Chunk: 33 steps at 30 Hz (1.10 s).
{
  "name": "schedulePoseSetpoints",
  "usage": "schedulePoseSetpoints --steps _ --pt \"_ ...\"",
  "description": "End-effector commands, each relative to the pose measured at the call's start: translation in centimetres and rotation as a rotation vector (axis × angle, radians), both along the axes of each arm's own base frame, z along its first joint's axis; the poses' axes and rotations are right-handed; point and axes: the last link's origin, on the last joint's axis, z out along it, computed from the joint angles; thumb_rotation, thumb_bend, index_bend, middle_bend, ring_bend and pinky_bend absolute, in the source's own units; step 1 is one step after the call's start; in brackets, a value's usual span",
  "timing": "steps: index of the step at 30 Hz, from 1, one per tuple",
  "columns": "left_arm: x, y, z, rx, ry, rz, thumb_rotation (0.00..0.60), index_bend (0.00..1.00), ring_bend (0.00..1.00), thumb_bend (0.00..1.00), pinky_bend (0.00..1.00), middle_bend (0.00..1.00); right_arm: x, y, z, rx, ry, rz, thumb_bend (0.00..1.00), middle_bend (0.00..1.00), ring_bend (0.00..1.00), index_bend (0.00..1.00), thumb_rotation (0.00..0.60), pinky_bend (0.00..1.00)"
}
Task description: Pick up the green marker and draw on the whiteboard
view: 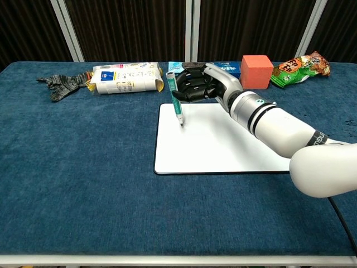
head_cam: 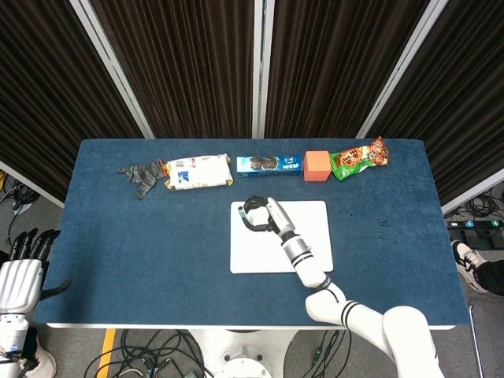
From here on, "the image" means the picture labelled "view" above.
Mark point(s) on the white yellow snack package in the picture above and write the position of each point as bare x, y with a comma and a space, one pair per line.
125, 79

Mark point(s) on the white curtain frame post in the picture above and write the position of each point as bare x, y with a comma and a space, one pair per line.
311, 28
67, 29
192, 29

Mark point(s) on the orange foam cube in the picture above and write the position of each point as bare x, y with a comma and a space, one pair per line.
255, 72

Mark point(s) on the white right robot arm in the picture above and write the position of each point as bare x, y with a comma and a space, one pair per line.
293, 134

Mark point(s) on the green snack bag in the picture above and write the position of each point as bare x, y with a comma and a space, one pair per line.
299, 69

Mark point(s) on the green whiteboard marker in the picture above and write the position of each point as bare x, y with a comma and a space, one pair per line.
175, 102

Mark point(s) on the white table frame rail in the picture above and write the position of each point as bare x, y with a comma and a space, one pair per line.
167, 260

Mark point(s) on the blue cookie box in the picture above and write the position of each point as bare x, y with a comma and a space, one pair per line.
228, 69

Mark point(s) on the blue table cloth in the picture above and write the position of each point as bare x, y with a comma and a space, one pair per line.
83, 167

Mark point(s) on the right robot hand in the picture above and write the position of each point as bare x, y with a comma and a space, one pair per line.
217, 83

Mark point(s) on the grey striped sock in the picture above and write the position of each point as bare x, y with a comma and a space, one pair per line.
62, 82

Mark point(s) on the white drawing board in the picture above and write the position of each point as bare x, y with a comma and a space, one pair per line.
212, 145

